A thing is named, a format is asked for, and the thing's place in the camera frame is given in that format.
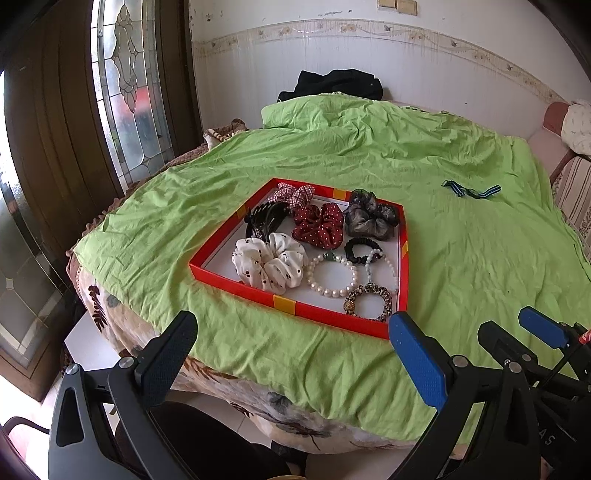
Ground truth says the small green bead bracelet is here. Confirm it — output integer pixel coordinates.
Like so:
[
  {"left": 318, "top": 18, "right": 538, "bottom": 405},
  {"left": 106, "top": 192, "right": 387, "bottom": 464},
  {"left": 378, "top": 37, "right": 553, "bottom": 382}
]
[{"left": 363, "top": 248, "right": 400, "bottom": 292}]

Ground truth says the large white pearl bracelet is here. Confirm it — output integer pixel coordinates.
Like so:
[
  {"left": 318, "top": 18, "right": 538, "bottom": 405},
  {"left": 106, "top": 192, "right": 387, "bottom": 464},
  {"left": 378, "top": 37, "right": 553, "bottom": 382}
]
[{"left": 304, "top": 250, "right": 360, "bottom": 299}]

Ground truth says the grey sheer scrunchie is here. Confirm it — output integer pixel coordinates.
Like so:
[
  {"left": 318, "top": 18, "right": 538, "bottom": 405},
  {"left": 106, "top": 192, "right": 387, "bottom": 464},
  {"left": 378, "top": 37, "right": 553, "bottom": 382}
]
[{"left": 344, "top": 189, "right": 400, "bottom": 241}]

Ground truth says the pink plaid scrunchie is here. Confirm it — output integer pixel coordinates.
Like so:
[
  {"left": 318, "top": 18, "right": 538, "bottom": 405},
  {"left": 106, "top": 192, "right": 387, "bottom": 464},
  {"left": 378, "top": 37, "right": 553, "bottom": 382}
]
[{"left": 269, "top": 183, "right": 315, "bottom": 213}]

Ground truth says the floral blanket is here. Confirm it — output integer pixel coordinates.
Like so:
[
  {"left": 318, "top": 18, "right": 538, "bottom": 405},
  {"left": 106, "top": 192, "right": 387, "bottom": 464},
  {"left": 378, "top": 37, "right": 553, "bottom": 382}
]
[{"left": 66, "top": 251, "right": 414, "bottom": 454}]

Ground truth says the red white tray box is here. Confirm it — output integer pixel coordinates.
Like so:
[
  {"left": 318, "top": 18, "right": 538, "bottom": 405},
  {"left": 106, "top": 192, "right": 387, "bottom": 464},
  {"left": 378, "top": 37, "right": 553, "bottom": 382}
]
[{"left": 189, "top": 178, "right": 409, "bottom": 339}]

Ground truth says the striped sofa cushion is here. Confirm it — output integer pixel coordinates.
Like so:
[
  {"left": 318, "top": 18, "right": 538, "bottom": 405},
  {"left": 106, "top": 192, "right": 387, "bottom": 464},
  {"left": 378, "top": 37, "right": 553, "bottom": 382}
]
[{"left": 552, "top": 156, "right": 591, "bottom": 260}]

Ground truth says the black thin scrunchie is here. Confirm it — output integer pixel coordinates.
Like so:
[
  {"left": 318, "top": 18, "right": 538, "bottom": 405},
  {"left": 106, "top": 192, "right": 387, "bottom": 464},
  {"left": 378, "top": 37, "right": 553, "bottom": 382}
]
[{"left": 345, "top": 237, "right": 384, "bottom": 265}]

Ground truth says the white cherry scrunchie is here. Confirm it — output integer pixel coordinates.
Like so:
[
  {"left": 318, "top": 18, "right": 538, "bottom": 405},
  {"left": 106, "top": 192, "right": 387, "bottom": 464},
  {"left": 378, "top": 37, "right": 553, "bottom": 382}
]
[{"left": 231, "top": 233, "right": 310, "bottom": 295}]

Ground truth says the blue striped watch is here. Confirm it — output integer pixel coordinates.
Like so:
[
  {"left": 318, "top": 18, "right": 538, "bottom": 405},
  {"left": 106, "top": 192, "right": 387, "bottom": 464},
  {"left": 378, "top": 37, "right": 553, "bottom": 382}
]
[{"left": 442, "top": 180, "right": 502, "bottom": 200}]

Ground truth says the red polka dot scrunchie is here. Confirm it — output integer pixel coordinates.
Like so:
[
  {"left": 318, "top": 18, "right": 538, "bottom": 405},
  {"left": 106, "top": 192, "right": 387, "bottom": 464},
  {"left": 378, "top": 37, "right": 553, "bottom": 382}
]
[{"left": 291, "top": 202, "right": 344, "bottom": 250}]

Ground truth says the black hair claw clip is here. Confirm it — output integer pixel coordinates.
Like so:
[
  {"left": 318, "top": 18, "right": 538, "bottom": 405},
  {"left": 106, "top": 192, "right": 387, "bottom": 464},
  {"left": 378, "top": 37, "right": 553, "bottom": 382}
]
[{"left": 245, "top": 201, "right": 290, "bottom": 243}]

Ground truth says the white patterned pillow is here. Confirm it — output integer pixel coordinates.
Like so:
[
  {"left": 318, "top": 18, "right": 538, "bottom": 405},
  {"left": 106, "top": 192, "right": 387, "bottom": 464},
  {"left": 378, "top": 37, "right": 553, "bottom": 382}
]
[{"left": 561, "top": 100, "right": 591, "bottom": 157}]

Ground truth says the brown patterned pillow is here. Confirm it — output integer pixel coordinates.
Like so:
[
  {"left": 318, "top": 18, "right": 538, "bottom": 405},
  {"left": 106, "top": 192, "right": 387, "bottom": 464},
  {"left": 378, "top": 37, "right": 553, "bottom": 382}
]
[{"left": 204, "top": 118, "right": 247, "bottom": 151}]

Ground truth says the wooden glass door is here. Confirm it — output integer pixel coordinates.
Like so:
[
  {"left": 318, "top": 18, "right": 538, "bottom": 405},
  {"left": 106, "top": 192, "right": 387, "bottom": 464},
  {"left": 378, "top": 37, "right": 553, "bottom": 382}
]
[{"left": 1, "top": 1, "right": 202, "bottom": 401}]

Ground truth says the black clothing on bed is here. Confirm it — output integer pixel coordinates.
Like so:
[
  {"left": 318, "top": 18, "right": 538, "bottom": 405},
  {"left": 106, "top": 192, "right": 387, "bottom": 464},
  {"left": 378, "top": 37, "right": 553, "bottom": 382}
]
[{"left": 277, "top": 69, "right": 384, "bottom": 102}]

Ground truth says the multicolour beaded bracelet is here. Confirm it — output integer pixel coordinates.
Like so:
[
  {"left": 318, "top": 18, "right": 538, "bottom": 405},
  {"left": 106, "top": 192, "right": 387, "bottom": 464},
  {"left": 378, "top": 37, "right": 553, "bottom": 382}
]
[{"left": 342, "top": 281, "right": 395, "bottom": 323}]

